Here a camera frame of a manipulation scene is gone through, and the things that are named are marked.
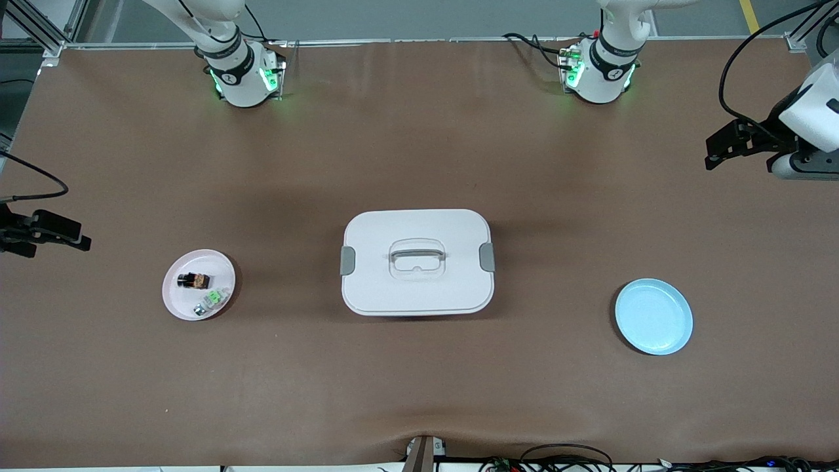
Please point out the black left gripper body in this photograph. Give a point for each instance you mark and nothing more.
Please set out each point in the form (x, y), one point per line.
(768, 139)

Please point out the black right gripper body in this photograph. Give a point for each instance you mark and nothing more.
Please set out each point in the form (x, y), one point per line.
(13, 231)

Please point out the orange and black switch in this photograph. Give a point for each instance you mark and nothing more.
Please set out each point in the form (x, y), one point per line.
(196, 281)

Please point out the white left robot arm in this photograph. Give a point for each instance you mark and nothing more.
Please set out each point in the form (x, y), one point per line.
(606, 72)

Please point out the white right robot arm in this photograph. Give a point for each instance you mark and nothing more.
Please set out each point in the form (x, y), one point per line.
(242, 78)

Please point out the pink round plate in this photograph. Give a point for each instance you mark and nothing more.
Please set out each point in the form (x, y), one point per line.
(219, 265)

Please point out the light blue round plate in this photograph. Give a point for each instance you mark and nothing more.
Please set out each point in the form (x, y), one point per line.
(654, 316)

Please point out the grey box latch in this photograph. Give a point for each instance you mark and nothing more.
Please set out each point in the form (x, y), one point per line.
(347, 261)
(487, 256)

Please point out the white lidded storage box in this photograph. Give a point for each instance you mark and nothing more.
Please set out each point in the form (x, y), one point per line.
(419, 295)

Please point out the brown table cover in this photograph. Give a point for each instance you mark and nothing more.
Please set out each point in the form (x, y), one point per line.
(419, 380)

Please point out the small hub with lights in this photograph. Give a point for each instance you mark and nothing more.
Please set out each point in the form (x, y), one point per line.
(503, 465)

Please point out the aluminium frame strut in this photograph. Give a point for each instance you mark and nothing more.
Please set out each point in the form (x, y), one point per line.
(796, 40)
(40, 29)

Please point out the green and silver switch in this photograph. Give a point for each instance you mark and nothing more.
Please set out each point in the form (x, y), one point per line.
(211, 301)

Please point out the aluminium camera mount post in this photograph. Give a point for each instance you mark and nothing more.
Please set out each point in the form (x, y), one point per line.
(423, 455)

